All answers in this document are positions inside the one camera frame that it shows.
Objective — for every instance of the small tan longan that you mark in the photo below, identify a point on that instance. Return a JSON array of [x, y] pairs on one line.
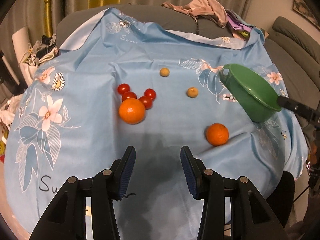
[[164, 72]]

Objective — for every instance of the cluttered side pile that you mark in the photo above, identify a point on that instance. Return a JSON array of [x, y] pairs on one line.
[[41, 52]]

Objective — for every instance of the cherry tomato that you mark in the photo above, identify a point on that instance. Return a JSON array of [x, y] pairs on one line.
[[123, 88], [146, 101], [128, 95], [150, 93]]

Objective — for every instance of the blue floral cloth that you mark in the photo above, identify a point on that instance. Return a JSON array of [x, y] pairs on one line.
[[67, 124]]

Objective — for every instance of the white paper roll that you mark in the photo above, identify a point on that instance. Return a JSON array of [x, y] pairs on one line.
[[20, 40]]

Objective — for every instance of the orange mandarin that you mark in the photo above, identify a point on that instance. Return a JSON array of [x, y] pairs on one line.
[[217, 134], [132, 111]]

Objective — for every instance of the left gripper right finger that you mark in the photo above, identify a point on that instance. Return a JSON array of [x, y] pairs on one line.
[[232, 208]]

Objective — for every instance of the pink crumpled clothing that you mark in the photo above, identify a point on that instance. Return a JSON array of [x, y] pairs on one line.
[[209, 9]]

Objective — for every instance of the green plastic bowl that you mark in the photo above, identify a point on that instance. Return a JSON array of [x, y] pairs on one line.
[[255, 95]]

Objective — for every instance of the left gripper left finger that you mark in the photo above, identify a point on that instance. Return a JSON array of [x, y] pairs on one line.
[[64, 218]]

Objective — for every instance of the framed wall picture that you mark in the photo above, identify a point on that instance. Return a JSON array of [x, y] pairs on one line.
[[300, 7]]

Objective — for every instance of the grey sofa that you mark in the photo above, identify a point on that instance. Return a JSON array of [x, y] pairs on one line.
[[288, 59]]

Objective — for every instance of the purple clothing pile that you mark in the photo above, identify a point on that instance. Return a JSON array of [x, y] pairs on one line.
[[238, 26]]

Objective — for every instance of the large tan longan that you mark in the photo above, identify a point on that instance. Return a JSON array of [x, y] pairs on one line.
[[192, 92]]

